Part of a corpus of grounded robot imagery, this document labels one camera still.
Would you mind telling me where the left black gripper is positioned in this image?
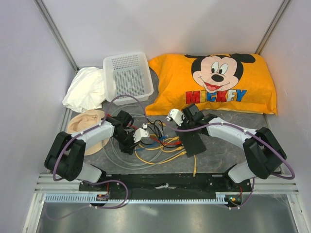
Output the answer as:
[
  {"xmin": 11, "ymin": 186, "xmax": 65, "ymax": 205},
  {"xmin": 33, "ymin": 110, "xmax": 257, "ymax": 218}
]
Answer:
[{"xmin": 114, "ymin": 131, "xmax": 140, "ymax": 155}]

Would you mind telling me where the black network switch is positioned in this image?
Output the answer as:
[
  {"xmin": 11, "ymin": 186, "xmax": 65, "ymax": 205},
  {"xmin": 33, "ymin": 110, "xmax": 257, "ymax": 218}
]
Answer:
[{"xmin": 177, "ymin": 132, "xmax": 207, "ymax": 157}]

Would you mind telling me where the red ethernet cable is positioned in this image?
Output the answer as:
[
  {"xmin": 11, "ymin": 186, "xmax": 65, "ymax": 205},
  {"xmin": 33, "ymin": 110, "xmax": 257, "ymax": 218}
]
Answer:
[{"xmin": 149, "ymin": 137, "xmax": 183, "ymax": 147}]

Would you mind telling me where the blue ethernet cable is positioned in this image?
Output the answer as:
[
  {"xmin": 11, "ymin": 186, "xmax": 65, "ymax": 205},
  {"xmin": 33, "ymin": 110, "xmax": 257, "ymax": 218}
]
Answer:
[{"xmin": 134, "ymin": 135, "xmax": 168, "ymax": 152}]

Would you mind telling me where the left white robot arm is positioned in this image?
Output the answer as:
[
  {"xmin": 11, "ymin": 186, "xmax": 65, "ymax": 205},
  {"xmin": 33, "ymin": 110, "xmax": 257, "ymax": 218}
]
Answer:
[{"xmin": 44, "ymin": 110, "xmax": 136, "ymax": 191}]

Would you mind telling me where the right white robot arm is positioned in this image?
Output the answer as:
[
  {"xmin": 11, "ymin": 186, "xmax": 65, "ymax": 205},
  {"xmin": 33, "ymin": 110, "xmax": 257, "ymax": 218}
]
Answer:
[{"xmin": 169, "ymin": 104, "xmax": 287, "ymax": 191}]

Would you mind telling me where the beige hat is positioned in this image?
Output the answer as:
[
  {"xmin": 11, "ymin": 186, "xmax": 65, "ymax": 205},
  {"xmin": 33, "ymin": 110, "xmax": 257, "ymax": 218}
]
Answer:
[{"xmin": 66, "ymin": 110, "xmax": 109, "ymax": 156}]

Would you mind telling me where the white cloth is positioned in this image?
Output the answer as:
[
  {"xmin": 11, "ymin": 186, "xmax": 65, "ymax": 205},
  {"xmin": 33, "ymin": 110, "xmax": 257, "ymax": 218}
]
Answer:
[{"xmin": 62, "ymin": 67, "xmax": 106, "ymax": 113}]

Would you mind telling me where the white plastic basket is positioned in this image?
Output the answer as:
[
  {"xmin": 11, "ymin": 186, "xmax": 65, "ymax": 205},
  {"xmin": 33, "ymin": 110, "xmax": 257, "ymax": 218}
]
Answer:
[{"xmin": 103, "ymin": 52, "xmax": 154, "ymax": 105}]

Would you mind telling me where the orange Mickey pillow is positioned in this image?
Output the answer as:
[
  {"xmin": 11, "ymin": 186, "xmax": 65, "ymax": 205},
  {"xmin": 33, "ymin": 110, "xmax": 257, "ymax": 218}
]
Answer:
[{"xmin": 146, "ymin": 53, "xmax": 277, "ymax": 115}]

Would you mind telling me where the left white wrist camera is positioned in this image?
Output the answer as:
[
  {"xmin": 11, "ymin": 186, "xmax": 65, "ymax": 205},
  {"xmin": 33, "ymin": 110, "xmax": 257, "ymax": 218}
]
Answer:
[{"xmin": 133, "ymin": 123, "xmax": 150, "ymax": 143}]

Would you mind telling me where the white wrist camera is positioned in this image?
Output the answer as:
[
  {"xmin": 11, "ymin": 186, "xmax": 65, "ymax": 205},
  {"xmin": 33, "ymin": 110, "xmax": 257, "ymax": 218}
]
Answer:
[
  {"xmin": 166, "ymin": 108, "xmax": 185, "ymax": 126},
  {"xmin": 133, "ymin": 123, "xmax": 150, "ymax": 143}
]

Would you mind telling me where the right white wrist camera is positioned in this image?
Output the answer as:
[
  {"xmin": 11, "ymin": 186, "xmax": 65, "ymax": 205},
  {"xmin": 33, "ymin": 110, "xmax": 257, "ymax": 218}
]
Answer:
[{"xmin": 166, "ymin": 108, "xmax": 185, "ymax": 126}]

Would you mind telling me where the grey ethernet cable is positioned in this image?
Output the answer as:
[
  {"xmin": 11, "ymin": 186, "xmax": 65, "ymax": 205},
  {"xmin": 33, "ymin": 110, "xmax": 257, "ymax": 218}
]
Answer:
[{"xmin": 102, "ymin": 113, "xmax": 171, "ymax": 170}]

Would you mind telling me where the black cable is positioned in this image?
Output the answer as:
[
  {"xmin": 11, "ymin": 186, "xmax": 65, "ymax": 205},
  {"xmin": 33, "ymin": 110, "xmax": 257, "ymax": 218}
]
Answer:
[{"xmin": 128, "ymin": 118, "xmax": 179, "ymax": 149}]

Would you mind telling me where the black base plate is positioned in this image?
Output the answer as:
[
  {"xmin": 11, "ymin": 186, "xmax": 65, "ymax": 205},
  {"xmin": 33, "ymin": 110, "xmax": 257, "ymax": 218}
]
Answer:
[{"xmin": 79, "ymin": 173, "xmax": 251, "ymax": 200}]

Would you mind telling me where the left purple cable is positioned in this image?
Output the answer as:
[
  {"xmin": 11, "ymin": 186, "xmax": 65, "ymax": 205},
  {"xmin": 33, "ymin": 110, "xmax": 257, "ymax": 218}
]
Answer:
[{"xmin": 45, "ymin": 94, "xmax": 149, "ymax": 220}]

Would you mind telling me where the purple cable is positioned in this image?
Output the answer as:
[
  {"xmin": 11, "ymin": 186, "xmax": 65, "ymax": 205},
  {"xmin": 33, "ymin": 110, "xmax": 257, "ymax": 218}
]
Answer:
[
  {"xmin": 166, "ymin": 118, "xmax": 295, "ymax": 212},
  {"xmin": 45, "ymin": 94, "xmax": 149, "ymax": 220}
]

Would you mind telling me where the slotted cable duct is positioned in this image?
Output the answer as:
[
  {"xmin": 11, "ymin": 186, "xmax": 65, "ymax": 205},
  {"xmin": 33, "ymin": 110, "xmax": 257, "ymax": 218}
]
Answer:
[{"xmin": 45, "ymin": 192, "xmax": 239, "ymax": 205}]

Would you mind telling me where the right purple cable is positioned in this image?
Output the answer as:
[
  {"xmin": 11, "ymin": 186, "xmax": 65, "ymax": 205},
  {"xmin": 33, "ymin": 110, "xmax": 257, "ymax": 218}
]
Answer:
[{"xmin": 166, "ymin": 118, "xmax": 295, "ymax": 212}]

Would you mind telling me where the aluminium rail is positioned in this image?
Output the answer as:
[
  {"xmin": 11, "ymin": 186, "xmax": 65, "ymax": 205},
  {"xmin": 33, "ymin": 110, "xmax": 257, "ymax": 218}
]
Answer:
[{"xmin": 35, "ymin": 174, "xmax": 299, "ymax": 195}]

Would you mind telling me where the right aluminium frame post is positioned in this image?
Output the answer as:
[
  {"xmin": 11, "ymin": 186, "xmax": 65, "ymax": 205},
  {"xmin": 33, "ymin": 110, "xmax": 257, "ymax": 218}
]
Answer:
[{"xmin": 255, "ymin": 0, "xmax": 292, "ymax": 55}]

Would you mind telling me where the aluminium frame post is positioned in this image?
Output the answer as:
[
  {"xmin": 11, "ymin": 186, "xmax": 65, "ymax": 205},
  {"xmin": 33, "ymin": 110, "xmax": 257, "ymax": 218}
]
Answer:
[
  {"xmin": 255, "ymin": 0, "xmax": 292, "ymax": 55},
  {"xmin": 34, "ymin": 0, "xmax": 79, "ymax": 73}
]

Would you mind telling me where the left aluminium frame post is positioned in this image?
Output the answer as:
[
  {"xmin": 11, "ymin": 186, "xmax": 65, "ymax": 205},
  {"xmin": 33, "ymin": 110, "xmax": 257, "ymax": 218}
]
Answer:
[{"xmin": 34, "ymin": 0, "xmax": 79, "ymax": 73}]

